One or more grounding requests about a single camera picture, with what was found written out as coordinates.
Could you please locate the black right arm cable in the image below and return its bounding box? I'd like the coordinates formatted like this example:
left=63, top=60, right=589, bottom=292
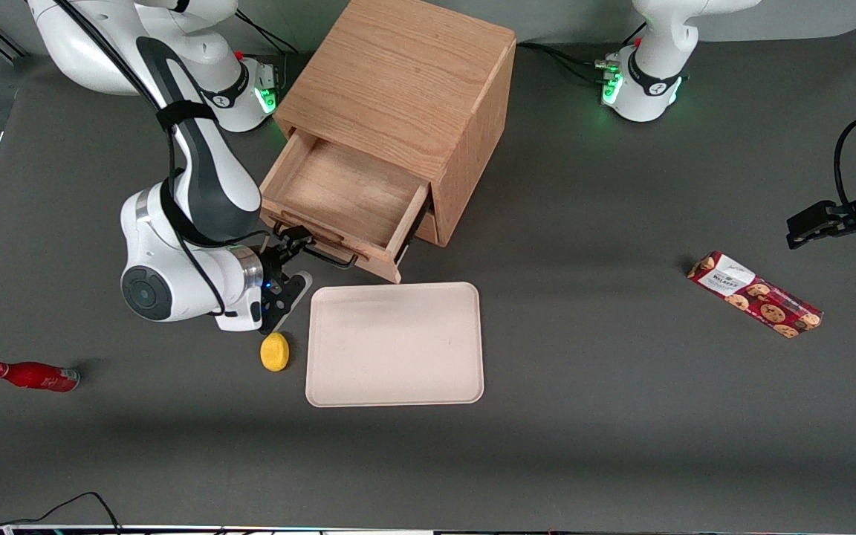
left=53, top=0, right=280, bottom=317

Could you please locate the red cookie box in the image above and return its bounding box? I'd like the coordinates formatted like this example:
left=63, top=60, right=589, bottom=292
left=687, top=251, right=824, bottom=340

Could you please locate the wooden drawer cabinet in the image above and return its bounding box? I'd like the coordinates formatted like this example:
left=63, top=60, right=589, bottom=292
left=273, top=0, right=518, bottom=247

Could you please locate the yellow lemon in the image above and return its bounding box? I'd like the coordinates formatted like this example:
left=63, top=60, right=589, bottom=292
left=260, top=332, right=291, bottom=372

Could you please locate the black right base cable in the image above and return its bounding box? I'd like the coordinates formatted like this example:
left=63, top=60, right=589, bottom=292
left=233, top=9, right=307, bottom=60

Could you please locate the red bottle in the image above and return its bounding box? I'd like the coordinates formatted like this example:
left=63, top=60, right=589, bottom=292
left=0, top=361, right=81, bottom=393

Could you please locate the black left base cable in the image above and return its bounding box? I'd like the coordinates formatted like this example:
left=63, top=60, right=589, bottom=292
left=516, top=22, right=648, bottom=85

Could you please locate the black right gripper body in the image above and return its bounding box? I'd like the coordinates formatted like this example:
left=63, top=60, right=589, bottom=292
left=259, top=238, right=296, bottom=299

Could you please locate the beige rectangular tray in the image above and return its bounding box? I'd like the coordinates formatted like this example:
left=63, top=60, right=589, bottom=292
left=305, top=282, right=485, bottom=408

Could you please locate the black loose table cable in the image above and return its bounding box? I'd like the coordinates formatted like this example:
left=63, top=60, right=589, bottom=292
left=0, top=491, right=124, bottom=535

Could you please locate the black base cable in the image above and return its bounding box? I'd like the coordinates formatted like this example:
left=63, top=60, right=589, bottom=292
left=233, top=9, right=307, bottom=60
left=516, top=22, right=648, bottom=85

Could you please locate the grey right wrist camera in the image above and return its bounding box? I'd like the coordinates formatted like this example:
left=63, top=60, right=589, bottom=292
left=263, top=270, right=315, bottom=336

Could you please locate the black metal drawer handle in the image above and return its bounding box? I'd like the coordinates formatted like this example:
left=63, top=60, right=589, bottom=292
left=272, top=221, right=360, bottom=270

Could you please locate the wooden drawer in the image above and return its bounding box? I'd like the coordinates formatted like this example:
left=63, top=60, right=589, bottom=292
left=259, top=130, right=432, bottom=285
left=412, top=210, right=441, bottom=247

